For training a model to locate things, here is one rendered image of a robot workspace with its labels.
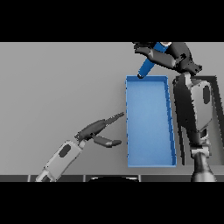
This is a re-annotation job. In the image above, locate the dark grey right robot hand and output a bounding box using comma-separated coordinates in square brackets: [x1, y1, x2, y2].
[132, 41, 203, 77]

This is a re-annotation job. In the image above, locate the dark grey bin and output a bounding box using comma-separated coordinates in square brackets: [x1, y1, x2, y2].
[176, 75, 224, 166]

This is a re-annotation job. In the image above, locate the blue bin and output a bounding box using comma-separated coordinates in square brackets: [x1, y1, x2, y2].
[125, 74, 178, 168]

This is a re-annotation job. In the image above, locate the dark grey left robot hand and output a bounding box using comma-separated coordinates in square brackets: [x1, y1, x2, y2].
[74, 111, 126, 149]

